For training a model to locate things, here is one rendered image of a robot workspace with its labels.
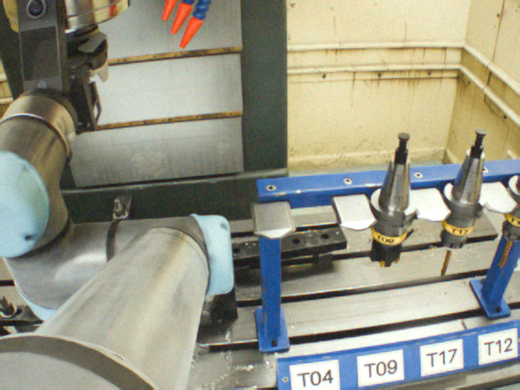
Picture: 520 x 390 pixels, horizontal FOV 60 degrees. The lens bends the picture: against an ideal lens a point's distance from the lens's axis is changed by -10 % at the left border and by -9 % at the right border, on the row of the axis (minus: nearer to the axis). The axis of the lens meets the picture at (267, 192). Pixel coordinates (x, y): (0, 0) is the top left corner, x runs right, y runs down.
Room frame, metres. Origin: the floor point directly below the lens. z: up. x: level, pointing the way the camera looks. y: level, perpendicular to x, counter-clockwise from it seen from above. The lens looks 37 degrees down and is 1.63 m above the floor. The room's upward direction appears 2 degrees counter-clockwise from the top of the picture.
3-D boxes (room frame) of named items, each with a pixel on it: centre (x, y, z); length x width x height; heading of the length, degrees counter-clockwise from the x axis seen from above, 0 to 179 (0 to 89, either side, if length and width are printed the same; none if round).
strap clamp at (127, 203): (0.76, 0.30, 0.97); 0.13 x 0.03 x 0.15; 5
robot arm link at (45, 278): (0.32, 0.20, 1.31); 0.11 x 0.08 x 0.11; 94
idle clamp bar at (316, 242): (0.71, -0.02, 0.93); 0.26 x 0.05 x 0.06; 100
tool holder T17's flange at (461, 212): (0.52, -0.28, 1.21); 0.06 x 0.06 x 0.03
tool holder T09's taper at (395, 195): (0.51, -0.17, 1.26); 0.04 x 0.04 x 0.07
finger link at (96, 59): (0.53, 0.21, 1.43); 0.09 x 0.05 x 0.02; 172
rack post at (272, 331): (0.55, 0.00, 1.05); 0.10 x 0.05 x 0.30; 5
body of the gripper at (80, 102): (0.47, 0.23, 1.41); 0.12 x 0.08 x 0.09; 5
